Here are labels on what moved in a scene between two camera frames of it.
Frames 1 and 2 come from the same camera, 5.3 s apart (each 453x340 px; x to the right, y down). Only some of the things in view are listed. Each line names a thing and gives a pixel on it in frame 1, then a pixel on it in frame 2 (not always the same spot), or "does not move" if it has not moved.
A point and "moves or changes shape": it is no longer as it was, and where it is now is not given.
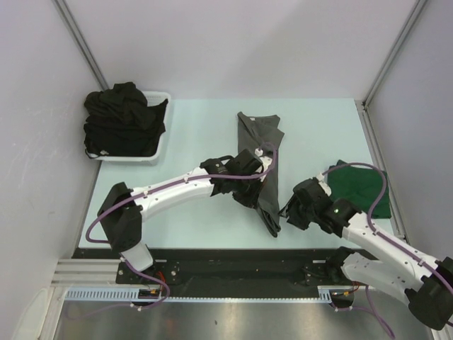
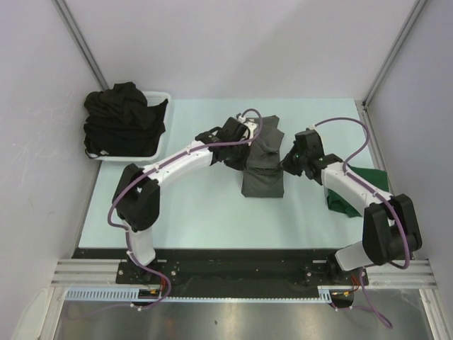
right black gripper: x=290 y=210 → x=286 y=163
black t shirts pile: x=119 y=122 does not move
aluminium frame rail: x=85 y=272 does not move
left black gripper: x=251 y=200 → x=240 y=164
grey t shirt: x=262 y=134 moves or changes shape
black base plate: x=235 y=268 does not move
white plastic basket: x=153 y=98 does not move
